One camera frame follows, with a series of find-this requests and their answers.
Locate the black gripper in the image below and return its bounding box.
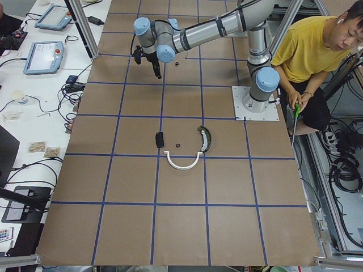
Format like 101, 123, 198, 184
147, 52, 162, 78

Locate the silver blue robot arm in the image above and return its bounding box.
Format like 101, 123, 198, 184
131, 1, 280, 113

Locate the black rectangular remote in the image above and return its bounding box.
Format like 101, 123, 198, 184
155, 131, 164, 148

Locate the dark green brake shoe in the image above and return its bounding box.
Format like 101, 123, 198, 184
197, 125, 212, 153

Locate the black power adapter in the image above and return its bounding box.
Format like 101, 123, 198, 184
87, 16, 104, 26

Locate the black usb hub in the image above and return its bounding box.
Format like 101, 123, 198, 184
65, 82, 86, 94

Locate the far blue teach pendant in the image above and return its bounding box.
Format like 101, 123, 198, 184
35, 4, 72, 31

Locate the blue teach pendant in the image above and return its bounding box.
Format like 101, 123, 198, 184
35, 4, 72, 31
23, 41, 64, 75

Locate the near blue teach pendant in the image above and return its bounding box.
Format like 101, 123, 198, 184
23, 41, 64, 75

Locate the white paper cup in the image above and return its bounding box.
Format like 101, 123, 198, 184
11, 90, 29, 105

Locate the bag of small parts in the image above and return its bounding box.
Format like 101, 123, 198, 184
28, 141, 47, 153

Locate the person in yellow shirt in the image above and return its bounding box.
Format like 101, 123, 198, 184
271, 1, 362, 135

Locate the black device with label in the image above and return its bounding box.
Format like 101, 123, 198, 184
1, 186, 52, 223

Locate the white curved plastic bracket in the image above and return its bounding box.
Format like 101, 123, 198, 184
163, 150, 203, 171

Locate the aluminium frame post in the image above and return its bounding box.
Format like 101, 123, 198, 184
64, 0, 99, 60

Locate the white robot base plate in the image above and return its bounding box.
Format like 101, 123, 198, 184
231, 86, 280, 121

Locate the green handled stick tool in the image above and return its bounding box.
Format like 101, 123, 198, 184
292, 103, 301, 147

